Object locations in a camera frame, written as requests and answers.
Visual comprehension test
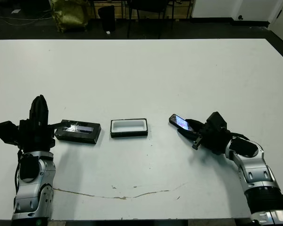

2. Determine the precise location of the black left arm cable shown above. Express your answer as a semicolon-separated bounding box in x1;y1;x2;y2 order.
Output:
14;147;24;196

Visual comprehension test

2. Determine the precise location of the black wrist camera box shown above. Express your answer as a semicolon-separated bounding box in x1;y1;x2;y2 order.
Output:
0;121;19;145
206;111;227;132

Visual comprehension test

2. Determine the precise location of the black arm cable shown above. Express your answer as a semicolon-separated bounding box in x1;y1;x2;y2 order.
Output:
14;147;24;196
226;131;251;142

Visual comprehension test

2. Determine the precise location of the black box lid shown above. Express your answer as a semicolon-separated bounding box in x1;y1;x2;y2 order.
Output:
54;119;102;145

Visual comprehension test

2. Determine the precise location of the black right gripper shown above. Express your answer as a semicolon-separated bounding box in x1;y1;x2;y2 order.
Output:
176;118;232;156

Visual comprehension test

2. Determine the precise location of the white floor cable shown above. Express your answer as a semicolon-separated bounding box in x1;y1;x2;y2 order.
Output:
0;10;54;26

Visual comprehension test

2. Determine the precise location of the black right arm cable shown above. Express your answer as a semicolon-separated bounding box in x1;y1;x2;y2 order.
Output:
226;131;251;142

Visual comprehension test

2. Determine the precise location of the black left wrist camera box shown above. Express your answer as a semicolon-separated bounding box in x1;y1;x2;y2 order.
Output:
0;121;19;145

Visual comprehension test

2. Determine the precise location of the black box base white insert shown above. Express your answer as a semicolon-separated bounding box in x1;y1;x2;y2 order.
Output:
110;117;149;139

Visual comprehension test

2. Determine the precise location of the yellow-green plastic bag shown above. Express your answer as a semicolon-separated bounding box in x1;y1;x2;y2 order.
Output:
49;0;90;33

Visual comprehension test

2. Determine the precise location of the black mesh chair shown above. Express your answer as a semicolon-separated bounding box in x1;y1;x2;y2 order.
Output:
126;0;176;40

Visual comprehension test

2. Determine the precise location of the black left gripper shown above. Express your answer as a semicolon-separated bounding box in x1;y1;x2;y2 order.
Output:
18;95;63;153

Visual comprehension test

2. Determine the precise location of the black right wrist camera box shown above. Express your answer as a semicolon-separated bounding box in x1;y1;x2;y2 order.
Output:
206;111;227;132

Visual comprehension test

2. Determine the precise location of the light plywood crate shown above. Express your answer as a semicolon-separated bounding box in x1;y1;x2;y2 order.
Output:
166;0;194;18
93;0;129;19

